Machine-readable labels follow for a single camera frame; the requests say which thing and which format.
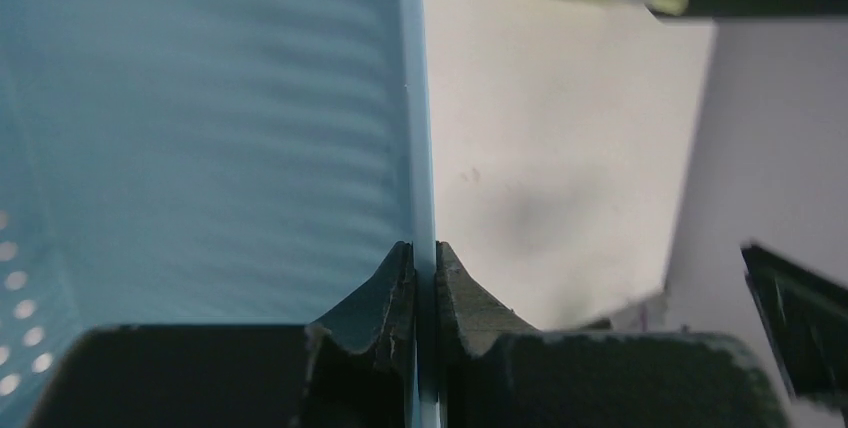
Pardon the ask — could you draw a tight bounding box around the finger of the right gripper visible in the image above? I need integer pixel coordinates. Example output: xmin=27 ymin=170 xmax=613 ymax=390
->
xmin=741 ymin=244 xmax=847 ymax=412

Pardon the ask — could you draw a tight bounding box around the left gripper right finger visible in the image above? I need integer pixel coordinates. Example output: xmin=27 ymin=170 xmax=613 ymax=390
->
xmin=435 ymin=242 xmax=790 ymax=428

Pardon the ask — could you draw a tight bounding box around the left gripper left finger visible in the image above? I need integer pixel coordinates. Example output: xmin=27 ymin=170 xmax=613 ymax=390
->
xmin=27 ymin=242 xmax=416 ymax=428

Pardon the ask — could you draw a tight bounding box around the light blue plastic basket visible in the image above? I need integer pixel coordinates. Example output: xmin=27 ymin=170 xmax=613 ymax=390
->
xmin=1 ymin=0 xmax=435 ymax=427

